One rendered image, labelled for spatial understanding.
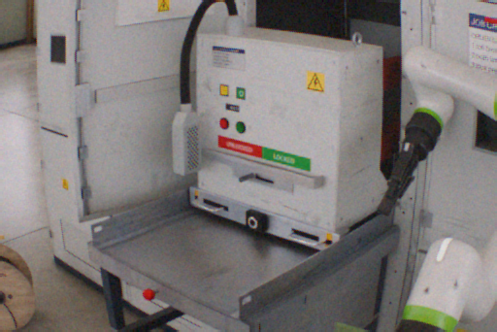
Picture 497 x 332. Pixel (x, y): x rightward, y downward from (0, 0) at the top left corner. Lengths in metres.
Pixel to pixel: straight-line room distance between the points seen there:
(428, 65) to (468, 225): 0.51
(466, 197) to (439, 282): 0.62
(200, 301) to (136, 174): 0.67
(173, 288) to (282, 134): 0.50
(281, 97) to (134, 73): 0.51
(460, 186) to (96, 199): 1.11
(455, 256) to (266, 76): 0.80
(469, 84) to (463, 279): 0.47
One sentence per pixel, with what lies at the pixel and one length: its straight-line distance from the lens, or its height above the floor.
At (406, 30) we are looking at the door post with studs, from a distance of 1.84.
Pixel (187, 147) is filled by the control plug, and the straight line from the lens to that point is 1.90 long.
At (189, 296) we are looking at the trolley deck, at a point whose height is 0.85.
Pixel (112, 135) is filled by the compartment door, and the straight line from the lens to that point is 2.05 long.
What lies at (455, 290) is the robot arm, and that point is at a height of 1.05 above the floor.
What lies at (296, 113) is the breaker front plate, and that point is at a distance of 1.74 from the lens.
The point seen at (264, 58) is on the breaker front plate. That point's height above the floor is 1.34.
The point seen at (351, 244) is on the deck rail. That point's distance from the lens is 1.80.
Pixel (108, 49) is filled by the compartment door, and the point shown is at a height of 1.36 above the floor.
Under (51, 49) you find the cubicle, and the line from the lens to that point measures 3.15.
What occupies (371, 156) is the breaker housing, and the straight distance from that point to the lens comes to 1.84.
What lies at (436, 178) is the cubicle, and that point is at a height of 1.04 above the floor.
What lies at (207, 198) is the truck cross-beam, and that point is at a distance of 2.02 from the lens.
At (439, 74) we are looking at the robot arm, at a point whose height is 1.38.
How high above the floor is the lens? 1.65
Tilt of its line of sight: 19 degrees down
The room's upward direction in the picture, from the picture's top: straight up
